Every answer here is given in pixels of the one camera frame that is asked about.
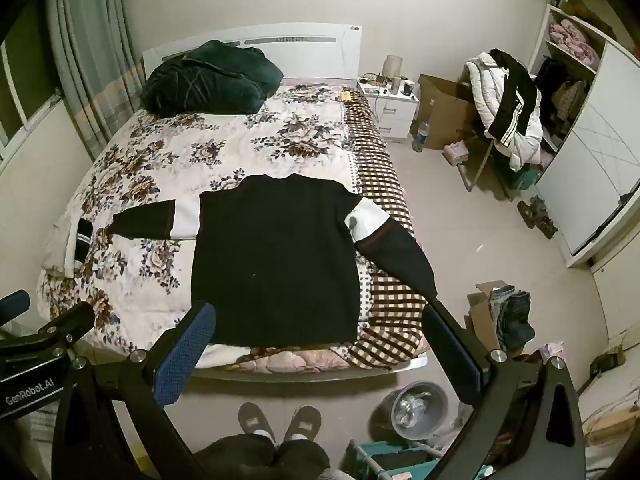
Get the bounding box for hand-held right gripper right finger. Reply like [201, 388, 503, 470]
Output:
[421, 298, 587, 480]

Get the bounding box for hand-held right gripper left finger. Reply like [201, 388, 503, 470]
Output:
[52, 300, 217, 480]

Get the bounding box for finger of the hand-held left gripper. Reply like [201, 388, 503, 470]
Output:
[39, 301, 96, 347]
[0, 289, 32, 328]

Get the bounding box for white and black sock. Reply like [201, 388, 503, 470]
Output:
[42, 174, 440, 348]

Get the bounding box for dark hanging clothes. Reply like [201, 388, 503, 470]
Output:
[534, 57, 569, 112]

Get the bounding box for small cardboard box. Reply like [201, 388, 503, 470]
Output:
[467, 280, 507, 352]

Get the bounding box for grey trash bin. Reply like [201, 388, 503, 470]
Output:
[390, 381, 450, 441]

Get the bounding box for blue jeans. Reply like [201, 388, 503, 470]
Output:
[488, 285, 536, 351]

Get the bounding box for grey slipper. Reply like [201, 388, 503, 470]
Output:
[237, 401, 276, 444]
[283, 405, 323, 444]

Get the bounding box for person's left leg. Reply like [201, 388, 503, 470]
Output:
[192, 432, 277, 480]

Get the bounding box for person's leg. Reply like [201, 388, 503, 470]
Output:
[192, 432, 277, 480]
[274, 437, 332, 480]

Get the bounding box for teal plastic basket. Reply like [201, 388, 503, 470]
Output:
[349, 439, 442, 480]

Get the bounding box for dark shoe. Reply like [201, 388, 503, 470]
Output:
[517, 198, 540, 229]
[532, 209, 559, 240]

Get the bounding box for person's right leg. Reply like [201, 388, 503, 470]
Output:
[274, 437, 332, 480]

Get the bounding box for floral blanket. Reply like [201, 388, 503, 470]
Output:
[42, 82, 382, 373]

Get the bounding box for chair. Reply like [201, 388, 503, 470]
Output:
[457, 55, 543, 196]

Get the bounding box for green storage box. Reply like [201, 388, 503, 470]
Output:
[506, 164, 544, 192]

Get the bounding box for brown checked blanket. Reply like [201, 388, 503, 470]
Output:
[340, 87, 432, 371]

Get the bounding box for pink tissue pack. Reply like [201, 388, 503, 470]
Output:
[444, 142, 470, 166]

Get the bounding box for window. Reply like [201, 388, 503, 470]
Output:
[0, 0, 62, 161]

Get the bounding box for white wardrobe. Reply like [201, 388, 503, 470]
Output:
[525, 2, 640, 269]

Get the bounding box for white nightstand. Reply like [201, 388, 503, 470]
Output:
[356, 76, 420, 143]

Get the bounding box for large cardboard box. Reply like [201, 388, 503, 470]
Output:
[411, 74, 482, 152]

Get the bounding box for grey curtain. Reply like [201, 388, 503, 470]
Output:
[45, 0, 146, 161]

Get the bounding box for white padded jacket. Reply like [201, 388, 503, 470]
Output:
[465, 52, 544, 171]

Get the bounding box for black jacket with white stripes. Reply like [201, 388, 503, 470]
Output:
[484, 48, 539, 147]

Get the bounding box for dark green pillow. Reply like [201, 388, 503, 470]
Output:
[141, 40, 284, 117]

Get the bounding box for beige hanging garment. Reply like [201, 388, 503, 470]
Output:
[552, 79, 587, 122]

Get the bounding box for pink quilt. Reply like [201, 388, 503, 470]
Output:
[548, 18, 600, 64]

